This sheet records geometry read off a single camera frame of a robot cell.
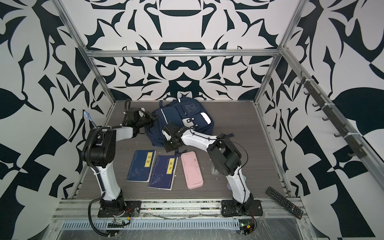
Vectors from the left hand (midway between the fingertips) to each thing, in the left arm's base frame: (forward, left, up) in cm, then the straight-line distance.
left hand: (160, 111), depth 97 cm
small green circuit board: (-61, -43, -14) cm, 76 cm away
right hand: (-21, -4, -8) cm, 23 cm away
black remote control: (-52, -65, -12) cm, 84 cm away
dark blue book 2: (-37, -3, -12) cm, 39 cm away
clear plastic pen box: (-35, -31, -13) cm, 49 cm away
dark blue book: (-30, +10, -12) cm, 34 cm away
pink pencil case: (-34, -19, -12) cm, 41 cm away
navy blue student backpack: (+6, -17, -9) cm, 20 cm away
